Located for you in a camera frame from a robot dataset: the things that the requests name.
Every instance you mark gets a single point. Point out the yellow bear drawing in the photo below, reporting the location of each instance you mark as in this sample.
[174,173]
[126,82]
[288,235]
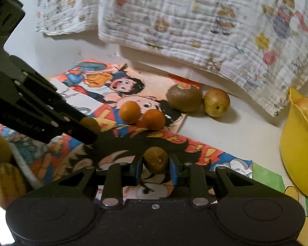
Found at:
[267,182]

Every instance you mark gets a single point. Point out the brown kiwi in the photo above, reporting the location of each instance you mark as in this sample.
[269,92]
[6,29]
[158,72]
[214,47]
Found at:
[184,98]

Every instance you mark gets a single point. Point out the yellow scalloped plastic bowl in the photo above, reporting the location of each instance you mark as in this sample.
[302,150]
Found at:
[296,158]

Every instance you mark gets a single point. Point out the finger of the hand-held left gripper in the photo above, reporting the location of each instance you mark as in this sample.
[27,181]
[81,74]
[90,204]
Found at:
[54,100]
[79,133]

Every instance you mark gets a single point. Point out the elongated yellow-green pear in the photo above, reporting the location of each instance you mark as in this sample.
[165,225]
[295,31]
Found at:
[217,103]

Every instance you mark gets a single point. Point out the striped pepino melon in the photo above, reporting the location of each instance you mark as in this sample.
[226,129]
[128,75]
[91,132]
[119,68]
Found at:
[5,183]

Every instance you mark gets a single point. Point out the yellow fruit in bowl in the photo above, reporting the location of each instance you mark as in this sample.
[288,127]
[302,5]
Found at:
[306,106]

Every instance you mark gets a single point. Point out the narrow printed muslin cloth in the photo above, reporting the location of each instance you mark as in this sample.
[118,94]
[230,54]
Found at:
[64,5]

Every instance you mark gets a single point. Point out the small brown round fruit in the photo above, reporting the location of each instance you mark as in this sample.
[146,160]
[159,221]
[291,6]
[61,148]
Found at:
[155,158]

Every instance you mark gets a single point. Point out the small orange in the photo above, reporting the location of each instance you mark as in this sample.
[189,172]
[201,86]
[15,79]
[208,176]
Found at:
[152,120]
[129,111]

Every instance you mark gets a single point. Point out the wide printed muslin cloth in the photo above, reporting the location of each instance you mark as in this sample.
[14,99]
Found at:
[195,23]

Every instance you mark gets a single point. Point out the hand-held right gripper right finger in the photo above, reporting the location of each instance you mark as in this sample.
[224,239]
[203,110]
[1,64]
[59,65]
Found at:
[173,169]

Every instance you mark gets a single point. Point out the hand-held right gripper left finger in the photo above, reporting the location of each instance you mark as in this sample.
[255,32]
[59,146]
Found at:
[137,170]

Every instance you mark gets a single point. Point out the cartoon boys drawing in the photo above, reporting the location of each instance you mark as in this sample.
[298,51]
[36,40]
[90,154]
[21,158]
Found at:
[102,82]

